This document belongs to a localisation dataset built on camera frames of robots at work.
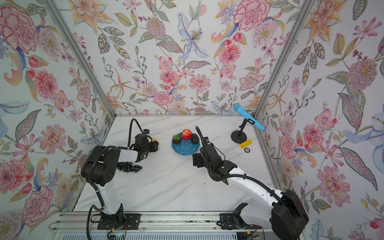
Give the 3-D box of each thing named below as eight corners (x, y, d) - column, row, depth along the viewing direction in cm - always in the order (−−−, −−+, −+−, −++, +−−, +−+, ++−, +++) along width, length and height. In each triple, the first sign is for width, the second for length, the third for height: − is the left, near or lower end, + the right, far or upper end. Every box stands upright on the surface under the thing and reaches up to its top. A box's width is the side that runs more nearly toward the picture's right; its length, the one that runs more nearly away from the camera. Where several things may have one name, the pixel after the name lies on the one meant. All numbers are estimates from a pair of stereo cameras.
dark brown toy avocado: (194, 145, 104) (194, 142, 100) (189, 138, 108) (189, 134, 105) (200, 143, 105) (200, 140, 102) (195, 136, 109) (195, 132, 106)
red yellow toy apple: (182, 142, 106) (182, 136, 101) (182, 135, 110) (182, 129, 105) (191, 142, 106) (191, 136, 101) (191, 135, 110) (191, 129, 105)
